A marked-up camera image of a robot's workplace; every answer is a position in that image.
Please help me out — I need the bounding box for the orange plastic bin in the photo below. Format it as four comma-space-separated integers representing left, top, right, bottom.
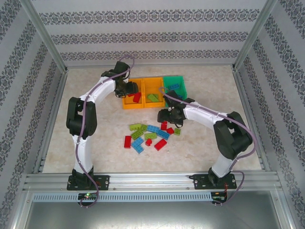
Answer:
122, 78, 145, 110
142, 76, 166, 108

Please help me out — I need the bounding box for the green plastic bin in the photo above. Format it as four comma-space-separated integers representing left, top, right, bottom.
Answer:
163, 75, 189, 108

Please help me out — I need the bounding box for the right controller board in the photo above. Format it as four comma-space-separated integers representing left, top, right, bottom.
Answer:
213, 190, 228, 200

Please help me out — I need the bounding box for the controller board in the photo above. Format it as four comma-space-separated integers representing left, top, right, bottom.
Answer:
78, 192, 98, 200
213, 190, 228, 200

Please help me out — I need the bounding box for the grey metal panel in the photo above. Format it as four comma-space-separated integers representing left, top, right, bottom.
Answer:
14, 190, 294, 229

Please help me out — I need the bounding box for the left controller board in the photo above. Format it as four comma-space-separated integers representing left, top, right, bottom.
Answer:
78, 192, 98, 200

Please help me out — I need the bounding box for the aluminium frame beam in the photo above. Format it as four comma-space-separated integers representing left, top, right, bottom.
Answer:
65, 63, 235, 69

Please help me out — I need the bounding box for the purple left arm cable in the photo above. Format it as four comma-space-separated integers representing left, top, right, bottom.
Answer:
75, 54, 135, 209

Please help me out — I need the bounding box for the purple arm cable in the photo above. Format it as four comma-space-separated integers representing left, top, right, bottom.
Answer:
158, 86, 255, 207
75, 54, 135, 209

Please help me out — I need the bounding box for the aluminium mounting rail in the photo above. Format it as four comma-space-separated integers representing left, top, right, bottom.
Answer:
22, 172, 283, 191

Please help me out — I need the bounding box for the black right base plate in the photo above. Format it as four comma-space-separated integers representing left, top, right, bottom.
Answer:
192, 174, 237, 190

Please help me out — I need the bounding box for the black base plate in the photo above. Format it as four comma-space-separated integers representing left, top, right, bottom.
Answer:
67, 175, 110, 191
192, 174, 237, 190

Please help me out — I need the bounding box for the grey slotted cable duct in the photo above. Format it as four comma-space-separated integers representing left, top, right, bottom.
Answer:
32, 192, 213, 203

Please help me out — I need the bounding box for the aluminium side rail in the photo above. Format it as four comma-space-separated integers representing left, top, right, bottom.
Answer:
232, 69, 271, 171
32, 71, 69, 174

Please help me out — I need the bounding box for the aluminium frame post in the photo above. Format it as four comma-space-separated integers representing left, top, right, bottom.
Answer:
232, 0, 278, 71
19, 0, 69, 73

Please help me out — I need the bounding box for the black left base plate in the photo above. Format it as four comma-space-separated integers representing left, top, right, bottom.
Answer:
67, 175, 110, 191

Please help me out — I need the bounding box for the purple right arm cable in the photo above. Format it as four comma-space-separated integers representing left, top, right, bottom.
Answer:
158, 86, 255, 207

